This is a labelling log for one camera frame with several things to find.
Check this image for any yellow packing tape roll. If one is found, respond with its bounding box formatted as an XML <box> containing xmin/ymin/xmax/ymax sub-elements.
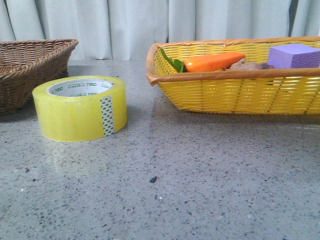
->
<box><xmin>32</xmin><ymin>75</ymin><xmax>128</xmax><ymax>142</ymax></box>

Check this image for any yellow woven basket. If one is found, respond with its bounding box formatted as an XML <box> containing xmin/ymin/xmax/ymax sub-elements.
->
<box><xmin>146</xmin><ymin>36</ymin><xmax>320</xmax><ymax>115</ymax></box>

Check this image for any small black debris crumb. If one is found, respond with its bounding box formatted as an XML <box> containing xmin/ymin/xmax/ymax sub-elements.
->
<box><xmin>149</xmin><ymin>176</ymin><xmax>158</xmax><ymax>183</ymax></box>

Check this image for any white curtain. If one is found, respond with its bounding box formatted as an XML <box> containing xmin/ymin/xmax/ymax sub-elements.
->
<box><xmin>0</xmin><ymin>0</ymin><xmax>320</xmax><ymax>60</ymax></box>

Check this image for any orange toy carrot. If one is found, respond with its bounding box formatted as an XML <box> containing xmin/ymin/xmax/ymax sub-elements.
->
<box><xmin>160</xmin><ymin>48</ymin><xmax>246</xmax><ymax>73</ymax></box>

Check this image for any brown lumpy object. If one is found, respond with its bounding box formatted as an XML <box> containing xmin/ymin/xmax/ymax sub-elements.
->
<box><xmin>224</xmin><ymin>59</ymin><xmax>275</xmax><ymax>71</ymax></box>

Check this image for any brown wicker basket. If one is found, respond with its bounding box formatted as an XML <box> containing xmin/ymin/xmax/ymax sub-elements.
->
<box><xmin>0</xmin><ymin>38</ymin><xmax>79</xmax><ymax>115</ymax></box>

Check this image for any purple foam block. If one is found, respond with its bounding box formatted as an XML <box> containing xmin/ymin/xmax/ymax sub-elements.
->
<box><xmin>267</xmin><ymin>43</ymin><xmax>320</xmax><ymax>69</ymax></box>

